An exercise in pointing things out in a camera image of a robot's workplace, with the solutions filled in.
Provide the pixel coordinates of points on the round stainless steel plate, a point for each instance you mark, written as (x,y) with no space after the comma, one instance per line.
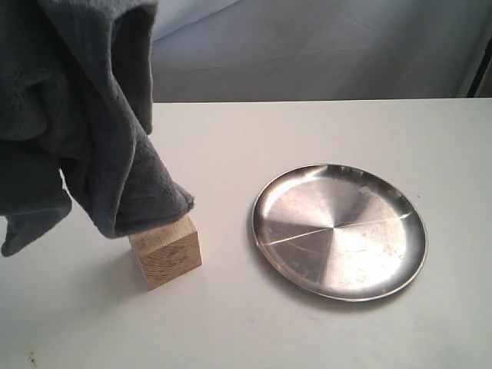
(339,232)

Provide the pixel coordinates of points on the grey backdrop cloth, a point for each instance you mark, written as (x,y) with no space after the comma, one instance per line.
(211,51)

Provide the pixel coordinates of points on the black vertical stand pole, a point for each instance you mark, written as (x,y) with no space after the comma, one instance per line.
(477,83)

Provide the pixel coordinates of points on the grey fleece cloth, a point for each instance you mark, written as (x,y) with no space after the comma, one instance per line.
(76,116)

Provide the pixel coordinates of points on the light wooden cube block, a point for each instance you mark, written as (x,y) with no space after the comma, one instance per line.
(167,252)

